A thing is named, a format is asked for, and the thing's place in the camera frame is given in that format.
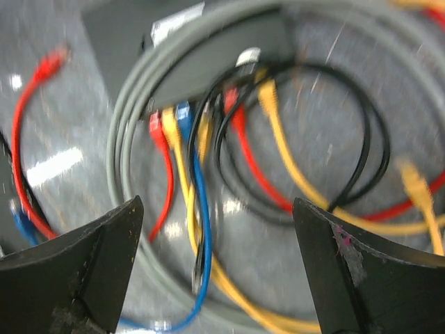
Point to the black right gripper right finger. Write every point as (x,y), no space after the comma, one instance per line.
(361,282)

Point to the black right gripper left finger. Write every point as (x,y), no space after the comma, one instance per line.
(75,283)

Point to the black network switch box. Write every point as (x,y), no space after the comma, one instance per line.
(154,54)

